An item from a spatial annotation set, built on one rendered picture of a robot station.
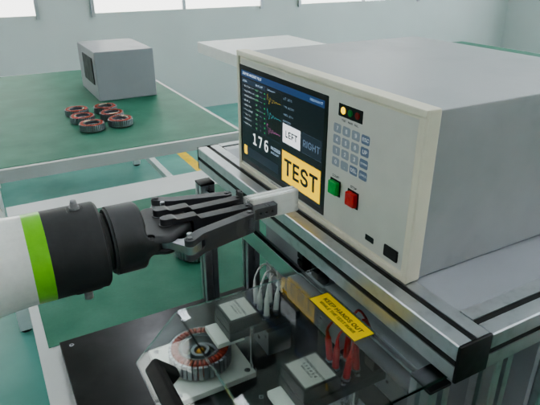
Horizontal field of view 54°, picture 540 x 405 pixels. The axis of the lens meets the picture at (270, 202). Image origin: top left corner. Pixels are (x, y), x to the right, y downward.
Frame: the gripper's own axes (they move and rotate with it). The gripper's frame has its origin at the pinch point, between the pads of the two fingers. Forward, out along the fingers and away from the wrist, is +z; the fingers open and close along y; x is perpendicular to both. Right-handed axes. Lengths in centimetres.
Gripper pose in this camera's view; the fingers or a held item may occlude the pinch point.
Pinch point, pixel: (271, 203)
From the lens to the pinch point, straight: 65.1
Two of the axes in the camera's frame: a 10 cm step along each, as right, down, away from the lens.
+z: 8.8, -2.0, 4.4
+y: 4.8, 3.7, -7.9
